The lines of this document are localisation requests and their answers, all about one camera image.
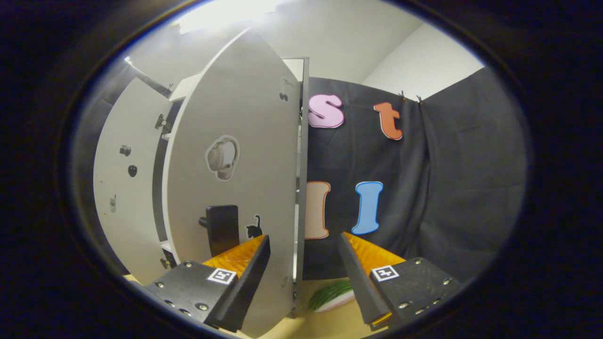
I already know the green striped watermelon slice toy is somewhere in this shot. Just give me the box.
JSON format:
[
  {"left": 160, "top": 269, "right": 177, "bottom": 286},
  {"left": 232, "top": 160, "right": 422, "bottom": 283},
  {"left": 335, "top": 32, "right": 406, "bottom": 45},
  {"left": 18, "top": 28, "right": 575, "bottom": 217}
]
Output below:
[{"left": 309, "top": 280, "right": 355, "bottom": 313}]

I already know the white grey cabinet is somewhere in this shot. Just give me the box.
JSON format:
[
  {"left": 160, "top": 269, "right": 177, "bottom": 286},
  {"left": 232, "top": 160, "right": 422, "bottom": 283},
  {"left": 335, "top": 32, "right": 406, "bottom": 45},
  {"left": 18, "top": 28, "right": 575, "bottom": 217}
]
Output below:
[{"left": 152, "top": 57, "right": 310, "bottom": 318}]

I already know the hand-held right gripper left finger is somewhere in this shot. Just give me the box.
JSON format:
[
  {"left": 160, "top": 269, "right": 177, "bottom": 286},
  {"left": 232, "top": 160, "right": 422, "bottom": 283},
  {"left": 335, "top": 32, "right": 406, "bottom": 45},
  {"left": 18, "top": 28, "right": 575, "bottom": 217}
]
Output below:
[{"left": 144, "top": 235, "right": 271, "bottom": 332}]

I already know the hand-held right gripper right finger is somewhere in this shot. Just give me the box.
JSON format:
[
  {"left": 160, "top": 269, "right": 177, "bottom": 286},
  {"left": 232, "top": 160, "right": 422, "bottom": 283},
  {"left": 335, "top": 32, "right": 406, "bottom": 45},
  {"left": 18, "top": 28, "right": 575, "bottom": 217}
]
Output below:
[{"left": 337, "top": 232, "right": 464, "bottom": 331}]

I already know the white door with headphone sticker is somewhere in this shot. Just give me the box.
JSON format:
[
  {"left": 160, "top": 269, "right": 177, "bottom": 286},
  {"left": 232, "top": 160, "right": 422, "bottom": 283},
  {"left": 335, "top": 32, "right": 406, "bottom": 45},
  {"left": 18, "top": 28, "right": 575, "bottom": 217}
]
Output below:
[{"left": 163, "top": 27, "right": 302, "bottom": 339}]

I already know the black backdrop cloth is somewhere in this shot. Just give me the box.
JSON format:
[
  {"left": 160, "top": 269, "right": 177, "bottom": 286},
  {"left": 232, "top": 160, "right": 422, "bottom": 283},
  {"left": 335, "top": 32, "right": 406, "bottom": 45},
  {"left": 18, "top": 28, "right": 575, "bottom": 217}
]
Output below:
[{"left": 71, "top": 59, "right": 528, "bottom": 283}]

